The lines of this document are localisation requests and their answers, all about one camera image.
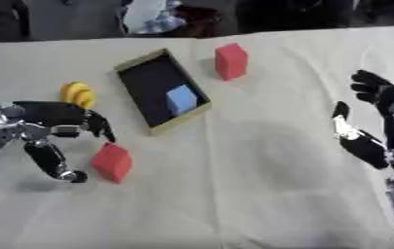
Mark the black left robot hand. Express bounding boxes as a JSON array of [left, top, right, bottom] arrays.
[[0, 100, 119, 184]]

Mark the light blue block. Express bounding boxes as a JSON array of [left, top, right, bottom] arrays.
[[163, 84, 200, 117]]

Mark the yellow ridged toy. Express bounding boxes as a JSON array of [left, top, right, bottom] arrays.
[[58, 81, 98, 111]]

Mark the red house-shaped block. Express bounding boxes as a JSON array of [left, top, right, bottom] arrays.
[[89, 141, 134, 185]]

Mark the tan box with black inside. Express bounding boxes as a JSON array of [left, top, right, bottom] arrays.
[[113, 48, 214, 137]]

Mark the person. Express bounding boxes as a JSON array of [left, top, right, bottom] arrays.
[[115, 0, 234, 38]]

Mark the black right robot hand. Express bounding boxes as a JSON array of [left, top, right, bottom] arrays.
[[329, 69, 394, 170]]

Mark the tall red block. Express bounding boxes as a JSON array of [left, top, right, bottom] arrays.
[[213, 42, 250, 82]]

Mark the black chair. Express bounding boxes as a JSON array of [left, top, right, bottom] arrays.
[[0, 0, 33, 43]]

